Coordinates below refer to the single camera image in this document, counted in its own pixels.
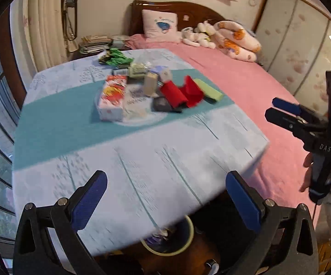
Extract strawberry milk carton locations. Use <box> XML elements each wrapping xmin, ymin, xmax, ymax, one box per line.
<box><xmin>96</xmin><ymin>75</ymin><xmax>128</xmax><ymax>121</ymax></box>

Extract green crumpled snack bag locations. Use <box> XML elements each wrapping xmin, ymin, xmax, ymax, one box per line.
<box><xmin>97</xmin><ymin>48</ymin><xmax>133</xmax><ymax>68</ymax></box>

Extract yellow-rimmed trash bin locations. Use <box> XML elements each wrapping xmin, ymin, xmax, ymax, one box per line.
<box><xmin>141</xmin><ymin>215</ymin><xmax>195</xmax><ymax>257</ymax></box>

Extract white small carton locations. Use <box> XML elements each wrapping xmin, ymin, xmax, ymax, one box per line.
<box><xmin>150</xmin><ymin>65</ymin><xmax>173</xmax><ymax>83</ymax></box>

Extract floral wardrobe doors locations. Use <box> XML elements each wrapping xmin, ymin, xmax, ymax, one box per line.
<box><xmin>256</xmin><ymin>0</ymin><xmax>331</xmax><ymax>114</ymax></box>

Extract stack of books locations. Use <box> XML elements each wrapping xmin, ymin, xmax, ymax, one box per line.
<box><xmin>79</xmin><ymin>36</ymin><xmax>113</xmax><ymax>55</ymax></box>

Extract pink bed sheet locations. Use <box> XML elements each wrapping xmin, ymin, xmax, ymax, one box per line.
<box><xmin>126</xmin><ymin>34</ymin><xmax>321</xmax><ymax>221</ymax></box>

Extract person's right hand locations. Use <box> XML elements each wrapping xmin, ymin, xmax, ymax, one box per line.
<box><xmin>299</xmin><ymin>151</ymin><xmax>331</xmax><ymax>193</ymax></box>

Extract hanging bag on wall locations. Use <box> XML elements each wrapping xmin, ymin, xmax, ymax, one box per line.
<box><xmin>62</xmin><ymin>0</ymin><xmax>78</xmax><ymax>42</ymax></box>

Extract dark wooden headboard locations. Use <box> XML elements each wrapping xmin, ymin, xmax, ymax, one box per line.
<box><xmin>129</xmin><ymin>0</ymin><xmax>225</xmax><ymax>36</ymax></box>

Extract black foil wrapper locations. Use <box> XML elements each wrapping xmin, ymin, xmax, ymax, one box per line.
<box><xmin>152</xmin><ymin>97</ymin><xmax>182</xmax><ymax>114</ymax></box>

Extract green snack packet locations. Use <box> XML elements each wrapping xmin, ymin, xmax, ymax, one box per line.
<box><xmin>194</xmin><ymin>78</ymin><xmax>223</xmax><ymax>102</ymax></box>

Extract white plush toy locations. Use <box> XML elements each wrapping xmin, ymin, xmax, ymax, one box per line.
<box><xmin>181</xmin><ymin>21</ymin><xmax>216</xmax><ymax>49</ymax></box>

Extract white embroidered pillow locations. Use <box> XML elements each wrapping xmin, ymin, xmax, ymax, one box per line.
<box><xmin>142</xmin><ymin>9</ymin><xmax>182</xmax><ymax>43</ymax></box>

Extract clear plastic bottle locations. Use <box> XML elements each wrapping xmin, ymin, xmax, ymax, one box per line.
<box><xmin>132</xmin><ymin>53</ymin><xmax>156</xmax><ymax>71</ymax></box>

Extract white tissue pack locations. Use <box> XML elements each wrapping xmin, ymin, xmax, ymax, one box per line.
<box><xmin>123</xmin><ymin>84</ymin><xmax>152</xmax><ymax>122</ymax></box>

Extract cream curtain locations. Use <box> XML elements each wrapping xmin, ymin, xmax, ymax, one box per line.
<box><xmin>22</xmin><ymin>0</ymin><xmax>67</xmax><ymax>72</ymax></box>

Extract red paper box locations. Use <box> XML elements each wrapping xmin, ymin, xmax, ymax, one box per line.
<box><xmin>160</xmin><ymin>75</ymin><xmax>204</xmax><ymax>108</ymax></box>

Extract beige small carton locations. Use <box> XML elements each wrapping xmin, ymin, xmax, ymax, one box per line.
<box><xmin>143</xmin><ymin>72</ymin><xmax>158</xmax><ymax>97</ymax></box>

